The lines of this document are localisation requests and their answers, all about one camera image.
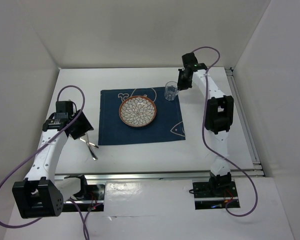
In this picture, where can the silver fork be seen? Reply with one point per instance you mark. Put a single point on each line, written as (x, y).
(91, 145)

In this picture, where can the blue whale placemat cloth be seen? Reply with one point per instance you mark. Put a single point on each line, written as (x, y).
(167, 126)

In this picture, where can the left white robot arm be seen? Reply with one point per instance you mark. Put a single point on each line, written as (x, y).
(39, 195)

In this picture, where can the clear plastic cup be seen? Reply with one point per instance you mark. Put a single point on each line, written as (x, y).
(171, 90)

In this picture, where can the floral ceramic plate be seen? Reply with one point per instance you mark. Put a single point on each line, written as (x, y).
(137, 111)

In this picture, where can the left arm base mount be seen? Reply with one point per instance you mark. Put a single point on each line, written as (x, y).
(91, 196)

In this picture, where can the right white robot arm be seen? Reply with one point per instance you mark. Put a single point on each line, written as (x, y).
(218, 118)

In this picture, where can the silver table knife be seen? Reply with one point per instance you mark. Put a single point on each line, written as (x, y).
(90, 148)

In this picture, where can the front aluminium rail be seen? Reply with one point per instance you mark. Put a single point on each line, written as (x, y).
(138, 176)

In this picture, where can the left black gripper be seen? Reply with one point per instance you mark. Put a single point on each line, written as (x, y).
(85, 126)

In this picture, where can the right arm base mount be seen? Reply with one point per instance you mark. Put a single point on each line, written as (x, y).
(208, 198)

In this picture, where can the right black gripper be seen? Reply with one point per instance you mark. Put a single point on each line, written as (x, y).
(182, 86)

